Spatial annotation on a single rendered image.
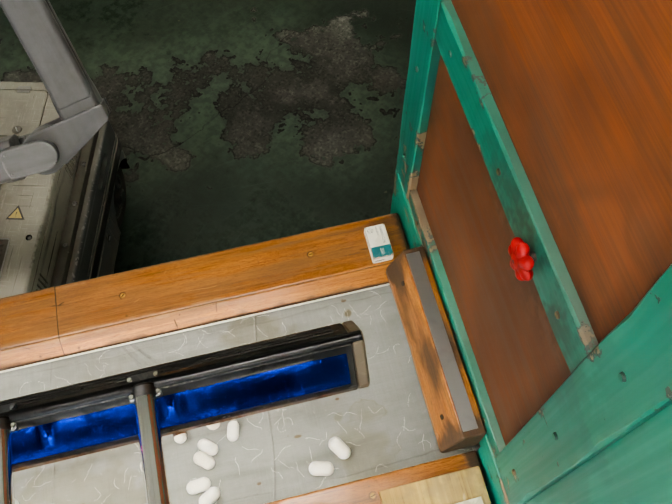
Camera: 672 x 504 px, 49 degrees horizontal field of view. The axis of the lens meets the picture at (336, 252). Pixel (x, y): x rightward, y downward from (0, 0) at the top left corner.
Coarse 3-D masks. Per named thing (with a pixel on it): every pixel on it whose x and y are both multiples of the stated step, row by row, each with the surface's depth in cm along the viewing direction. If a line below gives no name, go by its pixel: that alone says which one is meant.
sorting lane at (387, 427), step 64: (256, 320) 121; (320, 320) 121; (384, 320) 121; (0, 384) 116; (64, 384) 116; (384, 384) 116; (128, 448) 112; (192, 448) 112; (256, 448) 112; (320, 448) 112; (384, 448) 112
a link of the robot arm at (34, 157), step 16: (0, 144) 98; (16, 144) 102; (32, 144) 97; (48, 144) 97; (0, 160) 99; (16, 160) 97; (32, 160) 97; (48, 160) 98; (0, 176) 100; (16, 176) 97
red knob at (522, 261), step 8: (512, 240) 70; (520, 240) 70; (512, 248) 70; (520, 248) 68; (528, 248) 68; (512, 256) 70; (520, 256) 69; (528, 256) 68; (512, 264) 71; (520, 264) 69; (528, 264) 68; (520, 272) 69; (528, 272) 69; (520, 280) 71; (528, 280) 69
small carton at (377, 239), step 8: (384, 224) 124; (368, 232) 123; (376, 232) 123; (384, 232) 123; (368, 240) 123; (376, 240) 123; (384, 240) 123; (368, 248) 124; (376, 248) 122; (384, 248) 122; (376, 256) 121; (384, 256) 121; (392, 256) 122
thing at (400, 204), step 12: (396, 168) 123; (396, 180) 124; (396, 192) 127; (396, 204) 129; (408, 204) 120; (408, 216) 121; (408, 228) 124; (408, 240) 126; (420, 240) 117; (480, 444) 106; (480, 456) 108; (492, 456) 101; (492, 468) 103; (492, 480) 104; (492, 492) 106; (504, 492) 99
